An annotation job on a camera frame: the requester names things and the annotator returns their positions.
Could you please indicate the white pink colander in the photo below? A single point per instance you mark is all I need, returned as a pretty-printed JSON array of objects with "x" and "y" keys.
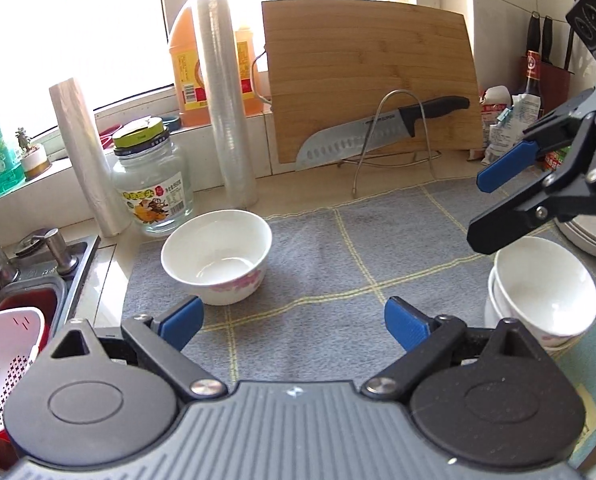
[{"x": 21, "y": 334}]

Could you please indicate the red white food packet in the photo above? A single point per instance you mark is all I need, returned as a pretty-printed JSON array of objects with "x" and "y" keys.
[{"x": 493, "y": 101}]

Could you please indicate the dark soy sauce bottle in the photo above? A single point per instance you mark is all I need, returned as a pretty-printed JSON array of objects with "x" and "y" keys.
[{"x": 531, "y": 83}]

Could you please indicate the kitchen knife black handle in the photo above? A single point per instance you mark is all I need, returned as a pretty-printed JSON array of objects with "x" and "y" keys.
[{"x": 331, "y": 144}]

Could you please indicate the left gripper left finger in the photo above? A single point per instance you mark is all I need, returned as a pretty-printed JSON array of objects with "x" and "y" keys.
[{"x": 158, "y": 342}]

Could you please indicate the glass jar green lid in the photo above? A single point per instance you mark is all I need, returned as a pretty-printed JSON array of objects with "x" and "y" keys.
[{"x": 151, "y": 176}]

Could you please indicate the short plastic wrap roll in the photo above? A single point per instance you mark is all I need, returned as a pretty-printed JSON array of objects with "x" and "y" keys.
[{"x": 76, "y": 124}]

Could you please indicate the tall plastic wrap roll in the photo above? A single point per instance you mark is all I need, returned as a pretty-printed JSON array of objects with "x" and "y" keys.
[{"x": 219, "y": 66}]

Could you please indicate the sink soap dispenser knob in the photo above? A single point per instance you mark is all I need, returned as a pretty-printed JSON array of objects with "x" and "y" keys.
[{"x": 52, "y": 239}]

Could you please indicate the orange oil bottle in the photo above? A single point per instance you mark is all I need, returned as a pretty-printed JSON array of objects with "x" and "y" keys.
[{"x": 247, "y": 23}]

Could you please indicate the crumpled white food bag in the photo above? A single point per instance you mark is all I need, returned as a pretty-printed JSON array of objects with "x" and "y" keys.
[{"x": 507, "y": 131}]

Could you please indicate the green lid red tub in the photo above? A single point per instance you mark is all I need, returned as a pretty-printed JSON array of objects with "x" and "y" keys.
[{"x": 555, "y": 159}]

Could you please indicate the bamboo cutting board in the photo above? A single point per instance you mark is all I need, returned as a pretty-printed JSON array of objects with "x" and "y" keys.
[{"x": 335, "y": 61}]

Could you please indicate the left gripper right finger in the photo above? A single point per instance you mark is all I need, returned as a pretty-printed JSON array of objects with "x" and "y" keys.
[{"x": 429, "y": 344}]

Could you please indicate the steel sink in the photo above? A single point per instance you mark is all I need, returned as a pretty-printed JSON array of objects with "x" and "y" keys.
[{"x": 40, "y": 285}]

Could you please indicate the metal wire rack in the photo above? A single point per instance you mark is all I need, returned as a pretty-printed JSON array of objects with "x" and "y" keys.
[{"x": 386, "y": 128}]

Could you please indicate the small potted plant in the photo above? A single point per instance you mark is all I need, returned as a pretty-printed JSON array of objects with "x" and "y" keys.
[{"x": 34, "y": 160}]

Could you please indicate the red knife block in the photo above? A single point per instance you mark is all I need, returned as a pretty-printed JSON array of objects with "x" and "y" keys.
[{"x": 554, "y": 80}]

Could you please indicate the grey checked table mat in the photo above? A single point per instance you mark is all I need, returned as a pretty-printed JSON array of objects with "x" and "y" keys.
[{"x": 318, "y": 314}]

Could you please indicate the white floral bowl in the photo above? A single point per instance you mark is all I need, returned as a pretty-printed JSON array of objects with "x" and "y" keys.
[
  {"x": 220, "y": 256},
  {"x": 545, "y": 287}
]

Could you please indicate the stack of white plates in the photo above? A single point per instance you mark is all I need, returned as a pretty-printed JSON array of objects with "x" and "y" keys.
[{"x": 581, "y": 232}]

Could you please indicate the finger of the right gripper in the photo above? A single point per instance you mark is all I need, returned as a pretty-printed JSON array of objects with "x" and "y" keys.
[
  {"x": 517, "y": 214},
  {"x": 527, "y": 154}
]

